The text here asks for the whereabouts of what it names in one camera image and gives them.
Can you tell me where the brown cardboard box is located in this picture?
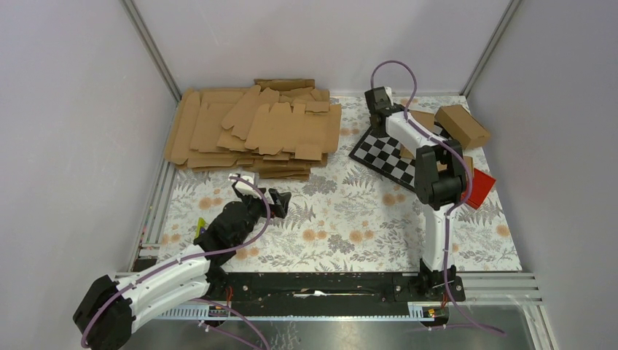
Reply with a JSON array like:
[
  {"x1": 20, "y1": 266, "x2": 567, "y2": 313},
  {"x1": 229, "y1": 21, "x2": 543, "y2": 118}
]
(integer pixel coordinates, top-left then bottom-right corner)
[{"x1": 435, "y1": 105, "x2": 490, "y2": 149}]

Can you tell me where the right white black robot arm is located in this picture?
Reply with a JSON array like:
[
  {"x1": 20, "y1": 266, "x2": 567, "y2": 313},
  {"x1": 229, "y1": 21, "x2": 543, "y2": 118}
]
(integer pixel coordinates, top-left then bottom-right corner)
[{"x1": 364, "y1": 87, "x2": 469, "y2": 302}]

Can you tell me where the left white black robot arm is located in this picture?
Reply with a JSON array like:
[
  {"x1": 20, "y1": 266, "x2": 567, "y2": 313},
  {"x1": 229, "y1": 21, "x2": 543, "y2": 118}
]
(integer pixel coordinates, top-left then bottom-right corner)
[{"x1": 72, "y1": 182, "x2": 292, "y2": 349}]

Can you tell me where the folded cardboard box upright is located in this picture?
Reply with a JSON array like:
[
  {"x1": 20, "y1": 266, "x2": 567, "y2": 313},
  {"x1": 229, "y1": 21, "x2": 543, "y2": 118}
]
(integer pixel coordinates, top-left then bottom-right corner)
[{"x1": 399, "y1": 110, "x2": 434, "y2": 160}]

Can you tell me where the folded cardboard box flat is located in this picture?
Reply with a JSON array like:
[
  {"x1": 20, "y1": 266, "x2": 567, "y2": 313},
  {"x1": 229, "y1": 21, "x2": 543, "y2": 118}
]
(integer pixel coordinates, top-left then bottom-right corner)
[{"x1": 437, "y1": 152, "x2": 474, "y2": 182}]

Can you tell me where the red box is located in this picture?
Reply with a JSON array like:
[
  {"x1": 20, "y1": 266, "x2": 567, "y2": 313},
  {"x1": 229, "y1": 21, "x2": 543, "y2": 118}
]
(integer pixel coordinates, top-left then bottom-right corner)
[{"x1": 466, "y1": 168, "x2": 496, "y2": 209}]

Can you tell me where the small yellow green object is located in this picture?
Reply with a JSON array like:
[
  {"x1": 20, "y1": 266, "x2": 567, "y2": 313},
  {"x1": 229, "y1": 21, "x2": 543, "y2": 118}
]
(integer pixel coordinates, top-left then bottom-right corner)
[{"x1": 195, "y1": 217, "x2": 207, "y2": 238}]

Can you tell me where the stack of flat cardboard blanks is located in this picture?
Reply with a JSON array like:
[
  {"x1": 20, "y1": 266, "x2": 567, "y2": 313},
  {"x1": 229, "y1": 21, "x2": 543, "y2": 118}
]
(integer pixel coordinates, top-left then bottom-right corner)
[{"x1": 164, "y1": 79, "x2": 343, "y2": 180}]

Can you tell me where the black white checkerboard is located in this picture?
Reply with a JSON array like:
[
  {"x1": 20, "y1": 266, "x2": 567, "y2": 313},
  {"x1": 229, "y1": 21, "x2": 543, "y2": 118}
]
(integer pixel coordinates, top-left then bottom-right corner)
[{"x1": 350, "y1": 118, "x2": 447, "y2": 192}]

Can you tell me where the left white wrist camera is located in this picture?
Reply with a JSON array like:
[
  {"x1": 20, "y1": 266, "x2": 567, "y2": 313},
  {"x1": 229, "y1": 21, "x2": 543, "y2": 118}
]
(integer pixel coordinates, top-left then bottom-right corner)
[{"x1": 228, "y1": 172, "x2": 259, "y2": 198}]

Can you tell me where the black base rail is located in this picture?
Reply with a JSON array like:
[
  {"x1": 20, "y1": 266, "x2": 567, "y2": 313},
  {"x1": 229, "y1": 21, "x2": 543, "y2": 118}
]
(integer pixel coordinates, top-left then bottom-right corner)
[{"x1": 203, "y1": 269, "x2": 466, "y2": 308}]

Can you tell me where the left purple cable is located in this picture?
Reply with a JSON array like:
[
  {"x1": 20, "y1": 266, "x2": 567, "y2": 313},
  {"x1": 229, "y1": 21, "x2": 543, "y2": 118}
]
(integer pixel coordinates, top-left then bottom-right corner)
[{"x1": 79, "y1": 176, "x2": 273, "y2": 350}]

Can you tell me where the grey cable duct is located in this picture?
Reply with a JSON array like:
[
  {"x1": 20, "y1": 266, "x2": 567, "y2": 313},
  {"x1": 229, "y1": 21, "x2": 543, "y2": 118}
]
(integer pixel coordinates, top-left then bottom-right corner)
[{"x1": 152, "y1": 303, "x2": 434, "y2": 322}]

